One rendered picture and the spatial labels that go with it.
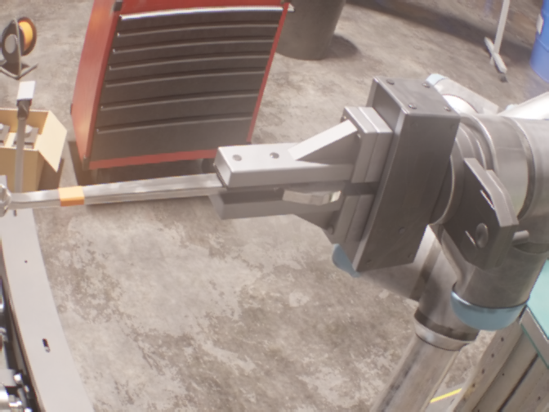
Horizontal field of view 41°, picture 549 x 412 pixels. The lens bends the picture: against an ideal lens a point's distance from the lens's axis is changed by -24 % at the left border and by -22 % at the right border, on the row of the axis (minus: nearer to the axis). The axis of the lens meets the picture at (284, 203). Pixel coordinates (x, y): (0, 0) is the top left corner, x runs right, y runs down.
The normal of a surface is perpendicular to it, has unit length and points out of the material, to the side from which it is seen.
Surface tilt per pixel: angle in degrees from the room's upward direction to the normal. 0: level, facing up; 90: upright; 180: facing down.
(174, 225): 0
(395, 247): 90
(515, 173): 58
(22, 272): 0
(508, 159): 44
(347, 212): 90
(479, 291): 90
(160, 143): 90
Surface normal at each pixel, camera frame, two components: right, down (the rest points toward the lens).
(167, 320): 0.22, -0.79
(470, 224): -0.90, 0.07
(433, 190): 0.38, 0.61
